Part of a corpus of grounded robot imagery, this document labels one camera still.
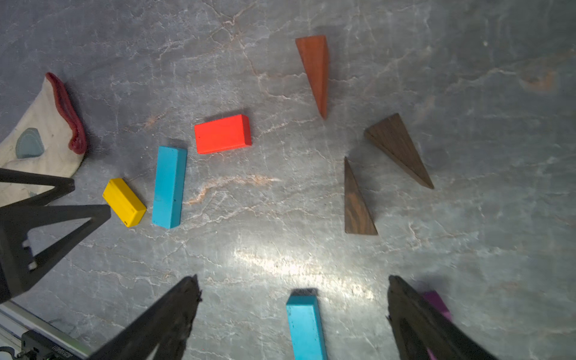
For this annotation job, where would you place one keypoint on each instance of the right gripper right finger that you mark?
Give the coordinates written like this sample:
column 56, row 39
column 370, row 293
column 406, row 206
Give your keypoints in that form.
column 419, row 329

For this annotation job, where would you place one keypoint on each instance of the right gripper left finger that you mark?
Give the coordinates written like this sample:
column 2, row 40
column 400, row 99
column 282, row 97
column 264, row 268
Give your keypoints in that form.
column 162, row 331

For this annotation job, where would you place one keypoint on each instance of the yellow rectangular block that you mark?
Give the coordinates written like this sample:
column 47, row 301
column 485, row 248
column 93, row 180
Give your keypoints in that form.
column 124, row 202

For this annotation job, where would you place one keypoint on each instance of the teal long block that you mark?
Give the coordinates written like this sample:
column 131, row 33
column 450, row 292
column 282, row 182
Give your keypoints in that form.
column 305, row 325
column 169, row 187

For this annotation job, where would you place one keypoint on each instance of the dark wooden wedge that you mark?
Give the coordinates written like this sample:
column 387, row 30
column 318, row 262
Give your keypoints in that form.
column 357, row 218
column 391, row 136

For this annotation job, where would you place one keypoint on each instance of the red rectangular block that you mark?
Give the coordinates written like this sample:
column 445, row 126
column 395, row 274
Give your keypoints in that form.
column 224, row 134

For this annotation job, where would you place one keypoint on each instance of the reddish brown wooden wedge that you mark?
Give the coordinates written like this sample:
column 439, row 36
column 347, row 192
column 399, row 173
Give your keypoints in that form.
column 314, row 53

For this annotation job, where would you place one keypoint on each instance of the purple block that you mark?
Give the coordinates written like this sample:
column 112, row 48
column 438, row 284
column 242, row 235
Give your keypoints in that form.
column 436, row 301

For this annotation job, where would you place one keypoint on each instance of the beige work glove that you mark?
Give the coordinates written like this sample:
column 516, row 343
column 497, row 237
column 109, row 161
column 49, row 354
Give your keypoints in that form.
column 50, row 138

